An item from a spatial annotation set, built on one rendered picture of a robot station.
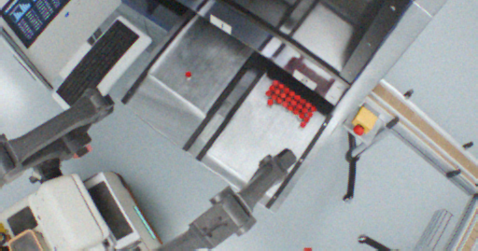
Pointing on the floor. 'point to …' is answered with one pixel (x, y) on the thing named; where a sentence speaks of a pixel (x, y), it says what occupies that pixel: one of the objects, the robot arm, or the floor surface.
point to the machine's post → (395, 45)
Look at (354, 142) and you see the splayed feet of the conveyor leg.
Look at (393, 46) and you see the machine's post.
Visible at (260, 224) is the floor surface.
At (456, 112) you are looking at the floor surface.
